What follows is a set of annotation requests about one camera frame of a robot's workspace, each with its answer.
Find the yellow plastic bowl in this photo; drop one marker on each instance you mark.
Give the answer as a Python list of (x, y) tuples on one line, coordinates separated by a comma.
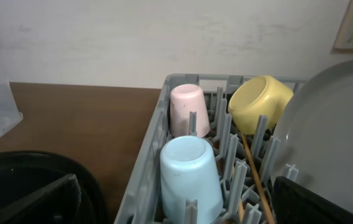
[(262, 95)]

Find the grey dishwasher rack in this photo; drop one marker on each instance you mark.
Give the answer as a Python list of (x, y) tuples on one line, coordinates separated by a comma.
[(142, 201)]

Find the round black serving tray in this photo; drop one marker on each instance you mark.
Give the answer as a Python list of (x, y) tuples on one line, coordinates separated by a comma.
[(23, 172)]

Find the light blue plastic cup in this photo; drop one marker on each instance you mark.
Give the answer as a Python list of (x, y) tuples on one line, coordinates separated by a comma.
[(188, 172)]

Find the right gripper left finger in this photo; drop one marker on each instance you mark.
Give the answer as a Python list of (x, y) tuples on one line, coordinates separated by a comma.
[(57, 202)]

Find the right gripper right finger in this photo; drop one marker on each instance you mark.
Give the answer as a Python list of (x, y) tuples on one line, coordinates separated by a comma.
[(294, 204)]

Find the wooden chopstick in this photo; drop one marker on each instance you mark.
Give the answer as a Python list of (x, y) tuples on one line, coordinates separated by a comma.
[(261, 192), (237, 187)]

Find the pink plastic cup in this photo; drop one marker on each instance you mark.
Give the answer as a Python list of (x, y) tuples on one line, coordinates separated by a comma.
[(185, 99)]

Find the grey round plate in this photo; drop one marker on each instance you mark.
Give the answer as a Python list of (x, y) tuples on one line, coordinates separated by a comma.
[(316, 134)]

